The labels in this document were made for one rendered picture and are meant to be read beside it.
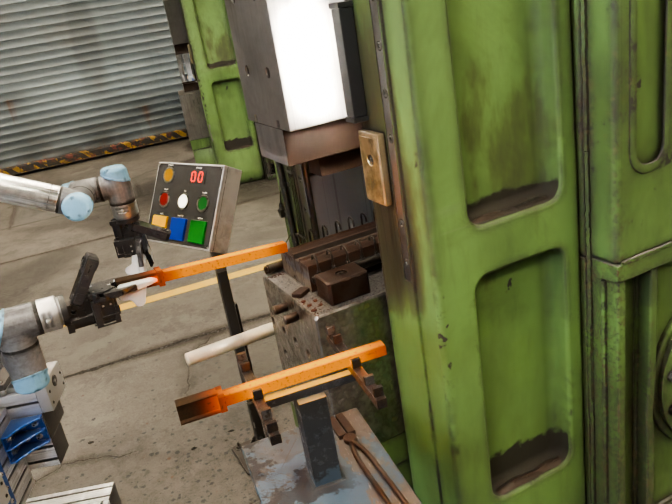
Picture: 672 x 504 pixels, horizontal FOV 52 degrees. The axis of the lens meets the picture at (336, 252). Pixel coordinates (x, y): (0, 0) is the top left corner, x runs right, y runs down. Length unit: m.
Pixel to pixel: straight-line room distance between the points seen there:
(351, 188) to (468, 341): 0.71
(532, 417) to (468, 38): 1.03
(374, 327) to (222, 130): 5.05
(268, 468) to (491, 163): 0.86
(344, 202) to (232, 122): 4.64
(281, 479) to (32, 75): 8.44
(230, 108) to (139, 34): 3.20
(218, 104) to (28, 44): 3.57
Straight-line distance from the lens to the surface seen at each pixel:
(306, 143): 1.76
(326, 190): 2.10
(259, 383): 1.40
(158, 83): 9.71
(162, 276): 1.59
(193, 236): 2.26
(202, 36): 6.63
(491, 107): 1.61
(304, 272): 1.87
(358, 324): 1.79
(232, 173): 2.24
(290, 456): 1.64
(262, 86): 1.79
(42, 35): 9.62
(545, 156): 1.72
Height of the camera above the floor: 1.68
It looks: 21 degrees down
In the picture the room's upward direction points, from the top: 9 degrees counter-clockwise
